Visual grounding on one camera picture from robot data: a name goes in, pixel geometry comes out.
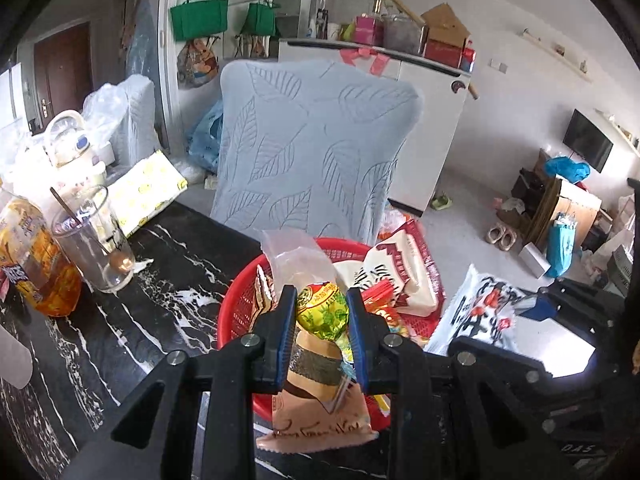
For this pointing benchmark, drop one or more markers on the clear glass cup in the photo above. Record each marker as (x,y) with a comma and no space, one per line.
(89,233)

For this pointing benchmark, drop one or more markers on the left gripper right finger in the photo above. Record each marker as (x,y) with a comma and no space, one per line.
(360,337)

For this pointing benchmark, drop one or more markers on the green tote bag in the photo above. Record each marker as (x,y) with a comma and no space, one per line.
(193,19)

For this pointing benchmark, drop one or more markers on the red plastic basket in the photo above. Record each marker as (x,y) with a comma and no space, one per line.
(321,399)

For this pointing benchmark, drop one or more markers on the red cartoon snack packet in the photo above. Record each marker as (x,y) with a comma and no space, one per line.
(379,299)

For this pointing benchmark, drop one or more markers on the wall television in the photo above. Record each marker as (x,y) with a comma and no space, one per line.
(587,140)

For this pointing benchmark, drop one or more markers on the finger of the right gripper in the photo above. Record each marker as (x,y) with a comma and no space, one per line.
(537,308)

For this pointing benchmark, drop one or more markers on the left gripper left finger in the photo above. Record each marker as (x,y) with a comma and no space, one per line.
(285,325)

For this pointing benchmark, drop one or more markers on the pink seaweed roll packet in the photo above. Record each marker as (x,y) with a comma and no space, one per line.
(320,408)

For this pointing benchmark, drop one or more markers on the clear zip bag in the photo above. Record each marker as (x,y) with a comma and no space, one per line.
(295,258)

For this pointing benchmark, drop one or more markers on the dark spicy snack packet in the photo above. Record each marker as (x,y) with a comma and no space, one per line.
(264,300)

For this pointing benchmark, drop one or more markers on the iced tea bottle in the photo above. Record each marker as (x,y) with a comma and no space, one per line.
(33,260)

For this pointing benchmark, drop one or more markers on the green foil lollipop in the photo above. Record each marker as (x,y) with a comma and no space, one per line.
(322,310)

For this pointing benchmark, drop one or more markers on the white black snack packet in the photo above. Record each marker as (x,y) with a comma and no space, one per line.
(483,309)

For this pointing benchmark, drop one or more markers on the red white snack bag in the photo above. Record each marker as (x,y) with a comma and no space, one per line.
(404,260)

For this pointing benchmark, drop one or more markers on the white paper towel roll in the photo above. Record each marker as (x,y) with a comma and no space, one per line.
(15,360)

